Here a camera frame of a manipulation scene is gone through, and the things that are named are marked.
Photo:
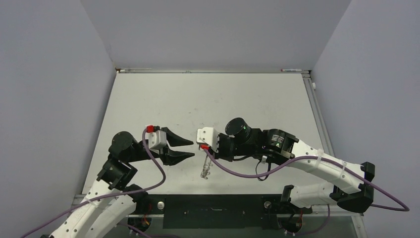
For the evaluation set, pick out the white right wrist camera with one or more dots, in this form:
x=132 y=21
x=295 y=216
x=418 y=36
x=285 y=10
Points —
x=208 y=136

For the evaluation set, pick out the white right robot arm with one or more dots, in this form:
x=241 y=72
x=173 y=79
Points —
x=344 y=184

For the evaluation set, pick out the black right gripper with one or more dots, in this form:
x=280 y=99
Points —
x=220 y=154

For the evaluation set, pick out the aluminium rail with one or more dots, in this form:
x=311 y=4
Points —
x=321 y=126
x=150 y=70

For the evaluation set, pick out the aluminium right rail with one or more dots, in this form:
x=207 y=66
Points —
x=321 y=126

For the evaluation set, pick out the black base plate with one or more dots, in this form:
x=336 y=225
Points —
x=186 y=211

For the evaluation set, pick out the pen on rear rail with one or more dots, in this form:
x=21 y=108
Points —
x=291 y=70

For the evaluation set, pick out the metal disc with keyrings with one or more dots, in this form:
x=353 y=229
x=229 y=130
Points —
x=206 y=168

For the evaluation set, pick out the aluminium rear rail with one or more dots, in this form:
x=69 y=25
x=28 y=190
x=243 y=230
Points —
x=150 y=70

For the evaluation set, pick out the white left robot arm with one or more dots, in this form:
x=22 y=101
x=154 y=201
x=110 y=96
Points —
x=112 y=195

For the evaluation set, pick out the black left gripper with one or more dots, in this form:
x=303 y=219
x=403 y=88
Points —
x=168 y=155

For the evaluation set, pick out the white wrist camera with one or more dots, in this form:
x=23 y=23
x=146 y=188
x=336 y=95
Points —
x=208 y=136
x=156 y=137

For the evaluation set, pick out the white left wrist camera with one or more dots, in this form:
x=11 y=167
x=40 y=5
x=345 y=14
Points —
x=156 y=137

